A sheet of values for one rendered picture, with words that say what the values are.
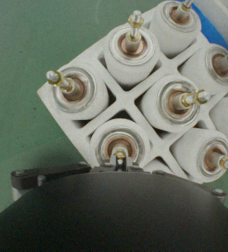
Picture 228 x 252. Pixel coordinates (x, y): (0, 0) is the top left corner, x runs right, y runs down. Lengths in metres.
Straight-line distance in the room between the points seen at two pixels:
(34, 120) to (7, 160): 0.21
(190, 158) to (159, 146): 0.08
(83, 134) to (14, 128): 0.35
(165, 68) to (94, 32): 0.32
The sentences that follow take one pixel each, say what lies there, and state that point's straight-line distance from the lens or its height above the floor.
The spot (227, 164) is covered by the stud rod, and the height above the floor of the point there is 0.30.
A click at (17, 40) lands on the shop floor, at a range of 0.71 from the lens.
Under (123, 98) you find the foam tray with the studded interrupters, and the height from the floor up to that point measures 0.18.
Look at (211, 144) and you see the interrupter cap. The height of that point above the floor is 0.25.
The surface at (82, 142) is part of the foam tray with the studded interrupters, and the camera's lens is 0.33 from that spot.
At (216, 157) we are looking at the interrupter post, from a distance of 0.28.
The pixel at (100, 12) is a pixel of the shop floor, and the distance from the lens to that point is 0.63.
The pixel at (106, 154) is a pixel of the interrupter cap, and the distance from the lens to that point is 0.25.
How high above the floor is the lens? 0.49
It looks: 87 degrees down
